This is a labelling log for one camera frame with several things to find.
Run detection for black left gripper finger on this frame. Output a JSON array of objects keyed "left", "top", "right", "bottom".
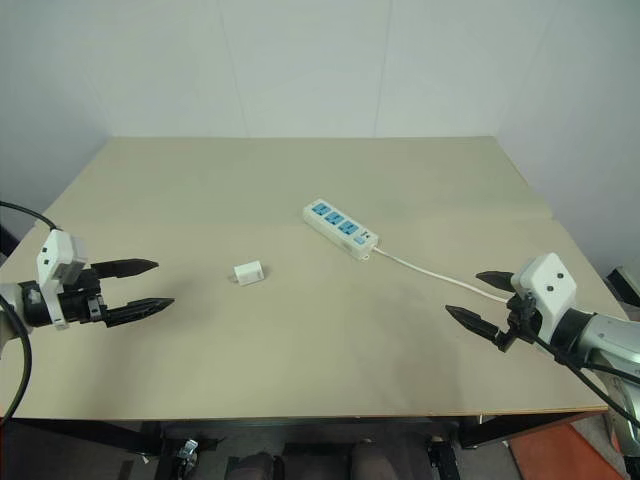
[
  {"left": 92, "top": 258, "right": 161, "bottom": 280},
  {"left": 104, "top": 297, "right": 176, "bottom": 330}
]

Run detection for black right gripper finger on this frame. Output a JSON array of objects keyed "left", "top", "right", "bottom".
[
  {"left": 444, "top": 304, "right": 502, "bottom": 343},
  {"left": 475, "top": 269, "right": 517, "bottom": 292}
]

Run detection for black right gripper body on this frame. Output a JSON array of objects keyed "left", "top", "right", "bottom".
[{"left": 495, "top": 292, "right": 545, "bottom": 354}]

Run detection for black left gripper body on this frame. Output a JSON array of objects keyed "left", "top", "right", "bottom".
[{"left": 57, "top": 266, "right": 110, "bottom": 330}]

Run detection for white plug adapter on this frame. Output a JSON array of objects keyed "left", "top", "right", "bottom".
[{"left": 228, "top": 260, "right": 268, "bottom": 288}]

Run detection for white power strip blue sockets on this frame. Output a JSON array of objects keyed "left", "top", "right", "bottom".
[{"left": 302, "top": 198, "right": 380, "bottom": 262}]

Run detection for metal caster wheel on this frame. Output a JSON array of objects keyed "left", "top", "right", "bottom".
[{"left": 174, "top": 438, "right": 202, "bottom": 472}]

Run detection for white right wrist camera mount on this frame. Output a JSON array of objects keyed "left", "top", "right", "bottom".
[{"left": 509, "top": 252, "right": 579, "bottom": 347}]

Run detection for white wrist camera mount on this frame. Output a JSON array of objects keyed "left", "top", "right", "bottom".
[
  {"left": 36, "top": 229, "right": 90, "bottom": 332},
  {"left": 509, "top": 252, "right": 579, "bottom": 347}
]

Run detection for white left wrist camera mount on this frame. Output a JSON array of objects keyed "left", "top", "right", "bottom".
[{"left": 36, "top": 229, "right": 90, "bottom": 332}]

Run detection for white power strip cord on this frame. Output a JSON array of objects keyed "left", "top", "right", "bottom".
[{"left": 371, "top": 246, "right": 511, "bottom": 304}]

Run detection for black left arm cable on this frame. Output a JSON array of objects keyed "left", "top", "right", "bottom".
[{"left": 0, "top": 201, "right": 64, "bottom": 419}]

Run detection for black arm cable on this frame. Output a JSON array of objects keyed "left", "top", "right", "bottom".
[
  {"left": 0, "top": 201, "right": 64, "bottom": 419},
  {"left": 529, "top": 335, "right": 640, "bottom": 431}
]

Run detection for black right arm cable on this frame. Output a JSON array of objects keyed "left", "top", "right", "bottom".
[{"left": 529, "top": 335, "right": 640, "bottom": 431}]

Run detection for black table frame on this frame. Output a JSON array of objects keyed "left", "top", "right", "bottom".
[{"left": 0, "top": 410, "right": 609, "bottom": 480}]

